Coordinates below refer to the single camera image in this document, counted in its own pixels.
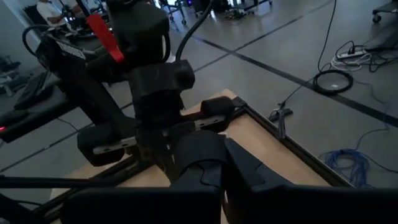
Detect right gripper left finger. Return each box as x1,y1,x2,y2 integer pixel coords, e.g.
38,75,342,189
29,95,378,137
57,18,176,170
60,139,223,224

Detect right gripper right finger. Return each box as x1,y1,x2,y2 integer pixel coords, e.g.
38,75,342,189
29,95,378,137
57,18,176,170
223,138,398,224

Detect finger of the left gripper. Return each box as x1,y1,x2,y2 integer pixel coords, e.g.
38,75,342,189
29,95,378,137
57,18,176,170
77,119,180,187
172,96,236,178

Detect grey metal clamp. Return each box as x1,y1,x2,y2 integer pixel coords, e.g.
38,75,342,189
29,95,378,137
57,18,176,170
269,107,294,141

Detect black wheeled chair base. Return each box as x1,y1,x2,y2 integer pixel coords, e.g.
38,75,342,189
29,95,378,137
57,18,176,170
158,0,188,26

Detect person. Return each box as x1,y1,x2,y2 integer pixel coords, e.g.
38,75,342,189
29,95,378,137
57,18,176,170
62,0,82,12
36,0,68,28

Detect white power strip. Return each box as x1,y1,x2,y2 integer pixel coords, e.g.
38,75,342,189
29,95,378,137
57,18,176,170
337,49,369,62

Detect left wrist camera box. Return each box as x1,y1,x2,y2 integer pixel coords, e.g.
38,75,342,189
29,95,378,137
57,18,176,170
105,0,171,71

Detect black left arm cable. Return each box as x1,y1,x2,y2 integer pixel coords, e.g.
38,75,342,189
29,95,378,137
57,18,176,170
175,0,216,62

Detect coiled blue cable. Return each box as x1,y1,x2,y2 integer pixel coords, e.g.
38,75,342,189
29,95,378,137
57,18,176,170
319,148,374,188

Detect coiled black cable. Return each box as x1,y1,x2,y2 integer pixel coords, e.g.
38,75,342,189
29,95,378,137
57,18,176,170
312,68,354,96

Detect thin black floor cable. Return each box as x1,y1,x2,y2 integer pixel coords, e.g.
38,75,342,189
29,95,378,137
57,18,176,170
316,0,338,73

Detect tangled black cables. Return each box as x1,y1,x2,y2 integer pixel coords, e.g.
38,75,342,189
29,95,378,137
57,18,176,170
334,40,398,74

